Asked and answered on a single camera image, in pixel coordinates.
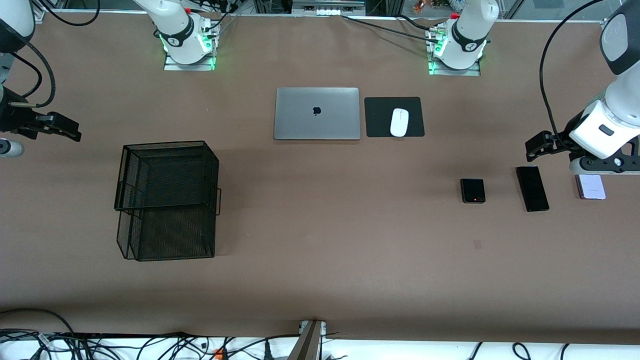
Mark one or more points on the white computer mouse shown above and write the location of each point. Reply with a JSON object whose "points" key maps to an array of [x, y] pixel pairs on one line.
{"points": [[399, 122]]}

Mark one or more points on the silver closed laptop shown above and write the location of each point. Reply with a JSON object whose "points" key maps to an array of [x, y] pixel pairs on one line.
{"points": [[300, 120]]}

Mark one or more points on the black mouse pad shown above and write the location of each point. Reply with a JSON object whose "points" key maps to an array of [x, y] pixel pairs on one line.
{"points": [[380, 120]]}

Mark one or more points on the aluminium support post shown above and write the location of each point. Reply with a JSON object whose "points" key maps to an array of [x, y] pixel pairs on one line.
{"points": [[307, 345]]}

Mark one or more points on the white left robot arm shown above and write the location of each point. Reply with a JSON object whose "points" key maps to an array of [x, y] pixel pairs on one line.
{"points": [[617, 115]]}

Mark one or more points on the white power strip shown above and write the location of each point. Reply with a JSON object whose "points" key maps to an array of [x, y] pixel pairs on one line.
{"points": [[332, 11]]}

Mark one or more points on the black mesh two-tier tray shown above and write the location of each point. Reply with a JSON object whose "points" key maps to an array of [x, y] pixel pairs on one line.
{"points": [[200, 235]]}

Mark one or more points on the small black flip phone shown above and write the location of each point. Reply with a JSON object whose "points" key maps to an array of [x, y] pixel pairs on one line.
{"points": [[473, 190]]}

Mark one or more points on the lavender flip phone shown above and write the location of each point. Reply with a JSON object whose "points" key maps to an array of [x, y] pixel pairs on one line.
{"points": [[592, 189]]}

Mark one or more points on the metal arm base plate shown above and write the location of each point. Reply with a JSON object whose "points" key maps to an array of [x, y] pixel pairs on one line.
{"points": [[175, 66], [450, 72]]}

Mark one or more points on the long black smartphone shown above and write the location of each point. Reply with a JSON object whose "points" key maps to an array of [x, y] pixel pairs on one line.
{"points": [[532, 190]]}

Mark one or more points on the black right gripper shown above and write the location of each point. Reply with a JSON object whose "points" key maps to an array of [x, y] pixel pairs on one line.
{"points": [[11, 118]]}

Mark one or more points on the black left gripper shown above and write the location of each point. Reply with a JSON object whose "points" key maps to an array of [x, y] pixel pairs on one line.
{"points": [[570, 127]]}

